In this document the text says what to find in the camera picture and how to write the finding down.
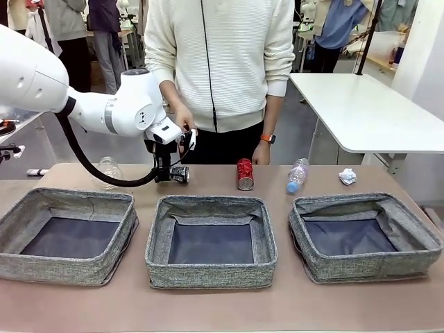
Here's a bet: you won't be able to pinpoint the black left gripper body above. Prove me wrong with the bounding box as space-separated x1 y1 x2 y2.
144 137 173 168

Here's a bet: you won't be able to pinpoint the crushed black soda can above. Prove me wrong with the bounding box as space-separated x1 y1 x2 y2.
169 165 191 185

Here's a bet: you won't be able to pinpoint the clear transparent jar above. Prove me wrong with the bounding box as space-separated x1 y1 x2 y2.
90 156 125 191

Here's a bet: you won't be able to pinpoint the crushed red soda can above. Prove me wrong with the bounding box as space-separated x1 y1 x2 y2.
237 157 255 191

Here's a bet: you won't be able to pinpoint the plastic bottle with blue cap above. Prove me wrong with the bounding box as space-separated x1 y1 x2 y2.
286 157 311 194

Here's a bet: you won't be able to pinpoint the person's left forearm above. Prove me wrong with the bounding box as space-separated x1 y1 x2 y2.
258 92 280 139

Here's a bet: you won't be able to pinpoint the person's right forearm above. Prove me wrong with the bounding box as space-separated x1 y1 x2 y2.
158 78 185 112

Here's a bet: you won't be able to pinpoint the person's right hand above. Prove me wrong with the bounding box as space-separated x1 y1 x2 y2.
172 103 197 137

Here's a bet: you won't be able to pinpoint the person's left hand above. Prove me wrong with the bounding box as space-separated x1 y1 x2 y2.
251 140 272 166

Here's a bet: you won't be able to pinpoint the person's black trousers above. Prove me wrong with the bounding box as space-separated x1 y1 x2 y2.
180 119 268 166

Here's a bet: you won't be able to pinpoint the grey fabric basket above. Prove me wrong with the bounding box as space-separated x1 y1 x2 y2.
287 192 444 284
0 187 139 287
144 194 279 289

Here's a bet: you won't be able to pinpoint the background person grey trousers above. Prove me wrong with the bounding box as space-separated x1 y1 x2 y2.
86 0 123 95

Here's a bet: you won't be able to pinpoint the person's white knit sweater torso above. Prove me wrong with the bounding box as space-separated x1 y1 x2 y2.
143 0 296 133

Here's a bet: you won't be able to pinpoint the white work table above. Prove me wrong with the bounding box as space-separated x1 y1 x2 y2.
0 111 44 144

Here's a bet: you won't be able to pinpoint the background person grey hoodie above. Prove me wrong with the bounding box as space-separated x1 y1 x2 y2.
44 0 92 93

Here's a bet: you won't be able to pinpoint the black clamp with white tip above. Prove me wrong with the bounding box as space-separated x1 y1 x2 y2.
0 143 26 161

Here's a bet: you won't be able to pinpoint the orange and black round tool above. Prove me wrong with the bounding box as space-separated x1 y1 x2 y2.
0 117 17 135

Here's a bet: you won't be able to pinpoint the black tripod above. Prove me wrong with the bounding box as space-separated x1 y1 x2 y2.
34 0 56 55

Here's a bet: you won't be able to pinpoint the background person beige top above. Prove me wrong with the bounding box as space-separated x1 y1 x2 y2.
6 0 63 58

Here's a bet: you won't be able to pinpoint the crumpled white paper ball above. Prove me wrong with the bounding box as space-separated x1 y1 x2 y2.
337 168 358 187

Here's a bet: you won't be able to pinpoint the white side table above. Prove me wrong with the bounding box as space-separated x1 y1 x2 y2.
288 71 444 174

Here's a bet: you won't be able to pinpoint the background person blue shirt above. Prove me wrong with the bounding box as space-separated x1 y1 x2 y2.
314 0 369 74

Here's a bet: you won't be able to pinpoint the black stand pole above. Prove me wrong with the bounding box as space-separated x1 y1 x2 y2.
356 0 383 76

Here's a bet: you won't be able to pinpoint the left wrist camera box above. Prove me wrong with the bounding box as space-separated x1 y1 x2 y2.
178 128 197 152

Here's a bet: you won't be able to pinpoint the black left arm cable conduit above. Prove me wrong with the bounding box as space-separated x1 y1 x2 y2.
55 112 157 188

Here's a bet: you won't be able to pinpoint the black earphone cable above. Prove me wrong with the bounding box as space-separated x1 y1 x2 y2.
200 0 219 133

